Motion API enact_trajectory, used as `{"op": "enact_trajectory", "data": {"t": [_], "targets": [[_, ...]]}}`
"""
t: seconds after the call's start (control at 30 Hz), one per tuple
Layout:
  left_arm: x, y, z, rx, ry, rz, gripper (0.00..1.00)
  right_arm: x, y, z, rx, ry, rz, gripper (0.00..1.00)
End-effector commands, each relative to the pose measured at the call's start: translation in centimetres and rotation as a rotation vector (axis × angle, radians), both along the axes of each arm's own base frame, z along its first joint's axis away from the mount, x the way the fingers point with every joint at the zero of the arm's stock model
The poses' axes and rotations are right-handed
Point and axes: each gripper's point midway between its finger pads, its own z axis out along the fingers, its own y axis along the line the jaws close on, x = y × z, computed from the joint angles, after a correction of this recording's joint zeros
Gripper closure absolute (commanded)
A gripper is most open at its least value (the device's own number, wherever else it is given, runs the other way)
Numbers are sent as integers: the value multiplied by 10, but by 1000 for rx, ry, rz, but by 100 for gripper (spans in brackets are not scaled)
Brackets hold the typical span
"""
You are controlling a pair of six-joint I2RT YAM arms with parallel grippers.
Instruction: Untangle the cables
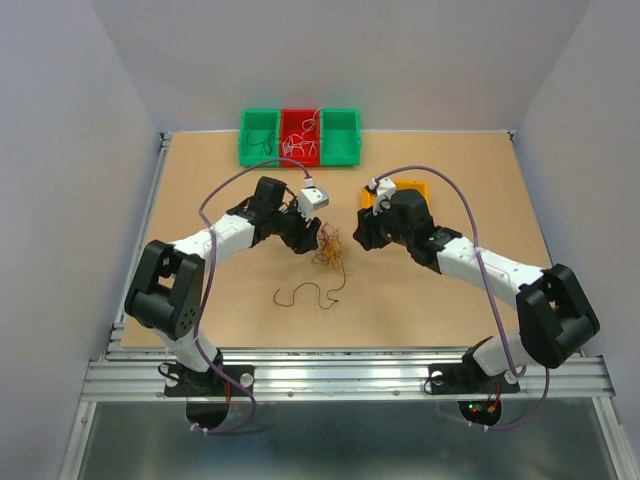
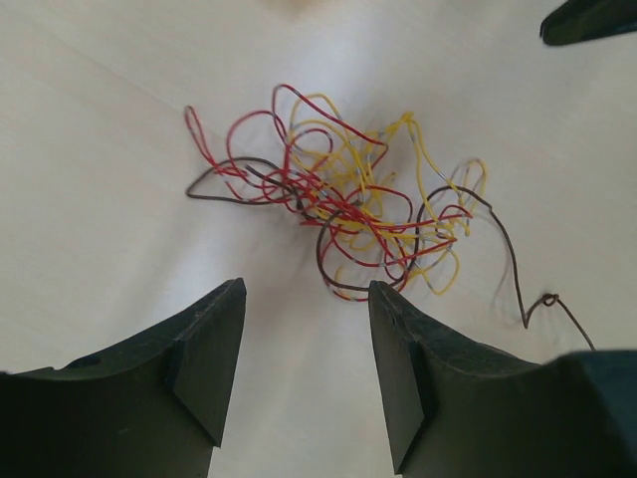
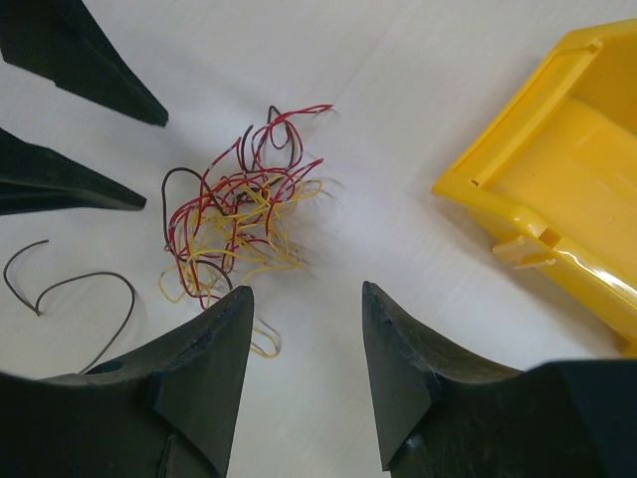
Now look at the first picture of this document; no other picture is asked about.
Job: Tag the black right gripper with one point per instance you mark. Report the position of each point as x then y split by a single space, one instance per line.
366 224

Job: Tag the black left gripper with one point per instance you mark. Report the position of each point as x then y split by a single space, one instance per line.
304 240

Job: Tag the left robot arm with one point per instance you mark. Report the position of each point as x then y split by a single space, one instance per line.
165 294

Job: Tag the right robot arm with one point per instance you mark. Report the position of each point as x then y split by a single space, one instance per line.
555 317

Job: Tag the yellow plastic bin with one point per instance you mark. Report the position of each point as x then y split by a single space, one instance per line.
367 198

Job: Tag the right green plastic bin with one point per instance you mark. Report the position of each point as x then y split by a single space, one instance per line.
340 137

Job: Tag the green plastic bin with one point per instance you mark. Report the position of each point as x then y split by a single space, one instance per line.
340 137
259 136

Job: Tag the red plastic bin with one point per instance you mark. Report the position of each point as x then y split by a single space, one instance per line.
300 135

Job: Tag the left green plastic bin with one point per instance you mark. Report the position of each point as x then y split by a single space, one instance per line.
259 136

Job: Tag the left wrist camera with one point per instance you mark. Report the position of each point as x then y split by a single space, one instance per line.
310 200

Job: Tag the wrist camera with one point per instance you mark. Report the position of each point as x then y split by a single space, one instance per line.
310 200
383 188

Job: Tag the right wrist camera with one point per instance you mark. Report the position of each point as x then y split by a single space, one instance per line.
383 188

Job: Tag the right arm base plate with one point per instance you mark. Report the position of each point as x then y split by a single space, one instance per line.
462 379

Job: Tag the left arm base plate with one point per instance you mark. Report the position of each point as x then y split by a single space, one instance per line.
225 382

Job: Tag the aluminium rail frame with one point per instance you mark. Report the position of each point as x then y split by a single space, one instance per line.
343 413

